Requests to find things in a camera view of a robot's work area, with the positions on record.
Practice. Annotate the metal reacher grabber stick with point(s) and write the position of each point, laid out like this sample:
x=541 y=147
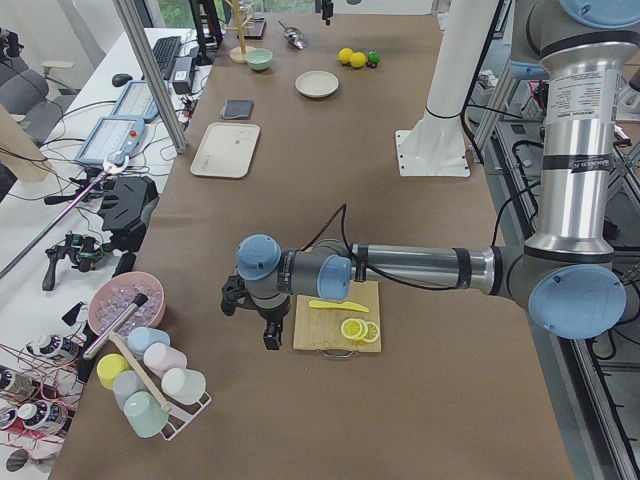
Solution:
x=60 y=212

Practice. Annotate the mint green bowl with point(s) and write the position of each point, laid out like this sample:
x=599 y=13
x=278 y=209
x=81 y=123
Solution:
x=259 y=59

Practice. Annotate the metal scoop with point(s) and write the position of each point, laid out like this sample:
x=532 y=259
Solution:
x=293 y=35

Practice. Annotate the grey cup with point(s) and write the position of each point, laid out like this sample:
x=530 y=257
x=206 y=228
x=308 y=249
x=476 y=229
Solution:
x=125 y=385

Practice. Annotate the blue cup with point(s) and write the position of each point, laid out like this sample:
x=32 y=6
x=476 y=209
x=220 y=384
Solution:
x=141 y=338

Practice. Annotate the black computer mouse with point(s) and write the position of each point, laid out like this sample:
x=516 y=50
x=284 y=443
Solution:
x=120 y=79

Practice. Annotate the green lime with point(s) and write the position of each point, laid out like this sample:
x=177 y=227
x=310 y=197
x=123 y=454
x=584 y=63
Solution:
x=373 y=59

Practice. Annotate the white cup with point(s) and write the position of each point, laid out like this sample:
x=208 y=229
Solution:
x=184 y=385

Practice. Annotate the near teach pendant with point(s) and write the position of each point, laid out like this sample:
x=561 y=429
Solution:
x=112 y=138

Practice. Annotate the white cup rack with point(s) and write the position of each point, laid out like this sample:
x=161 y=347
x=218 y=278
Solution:
x=180 y=415

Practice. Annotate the cream rectangular tray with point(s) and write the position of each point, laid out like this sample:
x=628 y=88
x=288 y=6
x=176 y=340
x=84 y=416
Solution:
x=226 y=150

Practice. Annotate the yellow cup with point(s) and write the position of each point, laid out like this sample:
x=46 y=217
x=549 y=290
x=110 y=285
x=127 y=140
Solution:
x=109 y=367

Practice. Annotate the teach pendant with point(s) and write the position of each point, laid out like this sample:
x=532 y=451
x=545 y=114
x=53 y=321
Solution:
x=112 y=138
x=136 y=99

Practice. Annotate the metal muddler stick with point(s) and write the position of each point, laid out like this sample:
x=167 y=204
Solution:
x=91 y=351

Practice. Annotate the wooden cup tree stand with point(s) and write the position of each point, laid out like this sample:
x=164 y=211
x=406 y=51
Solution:
x=238 y=54

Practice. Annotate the grey folded cloth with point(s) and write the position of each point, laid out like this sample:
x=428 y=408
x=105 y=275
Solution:
x=237 y=109

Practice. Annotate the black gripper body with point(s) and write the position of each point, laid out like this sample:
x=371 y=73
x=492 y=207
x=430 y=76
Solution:
x=273 y=316

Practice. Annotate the black keyboard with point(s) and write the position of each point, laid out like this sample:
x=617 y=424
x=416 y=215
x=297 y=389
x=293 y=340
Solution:
x=165 y=51

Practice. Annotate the far teach pendant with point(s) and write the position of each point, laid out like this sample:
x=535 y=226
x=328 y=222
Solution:
x=136 y=99

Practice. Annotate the mint green cup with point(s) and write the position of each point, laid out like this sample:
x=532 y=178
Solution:
x=144 y=414

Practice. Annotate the yellow lemon near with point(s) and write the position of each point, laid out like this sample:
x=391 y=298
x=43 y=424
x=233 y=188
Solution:
x=358 y=60

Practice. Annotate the pink cup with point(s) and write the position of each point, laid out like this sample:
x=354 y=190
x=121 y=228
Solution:
x=159 y=358

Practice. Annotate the bamboo cutting board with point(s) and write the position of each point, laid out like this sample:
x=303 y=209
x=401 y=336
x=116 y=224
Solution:
x=320 y=329

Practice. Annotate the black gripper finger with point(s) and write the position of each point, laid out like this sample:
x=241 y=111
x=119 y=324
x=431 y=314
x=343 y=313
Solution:
x=327 y=11
x=272 y=336

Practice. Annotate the yellow lemon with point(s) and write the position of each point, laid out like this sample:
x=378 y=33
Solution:
x=344 y=55
x=358 y=60

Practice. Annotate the aluminium frame post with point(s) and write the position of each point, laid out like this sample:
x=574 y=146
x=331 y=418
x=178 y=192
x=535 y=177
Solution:
x=138 y=39

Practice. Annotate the lemon slice back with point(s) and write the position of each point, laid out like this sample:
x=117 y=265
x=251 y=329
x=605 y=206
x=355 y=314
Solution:
x=371 y=333

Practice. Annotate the white camera post base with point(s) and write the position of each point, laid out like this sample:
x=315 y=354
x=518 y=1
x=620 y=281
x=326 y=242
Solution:
x=435 y=146

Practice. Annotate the yellow plastic knife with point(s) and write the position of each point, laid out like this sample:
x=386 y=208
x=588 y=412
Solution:
x=344 y=305

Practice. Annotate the pink bowl of ice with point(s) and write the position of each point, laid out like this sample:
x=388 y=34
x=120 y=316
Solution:
x=118 y=293

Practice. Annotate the black hand-held gripper device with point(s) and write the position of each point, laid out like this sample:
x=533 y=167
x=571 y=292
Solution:
x=84 y=252

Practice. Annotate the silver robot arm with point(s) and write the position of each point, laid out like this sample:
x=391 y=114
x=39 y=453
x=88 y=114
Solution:
x=562 y=275

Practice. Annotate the yellow lemon far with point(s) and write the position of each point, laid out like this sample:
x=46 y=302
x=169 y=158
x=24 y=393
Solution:
x=344 y=55

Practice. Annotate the cream round plate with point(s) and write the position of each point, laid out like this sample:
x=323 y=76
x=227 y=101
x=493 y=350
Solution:
x=316 y=84

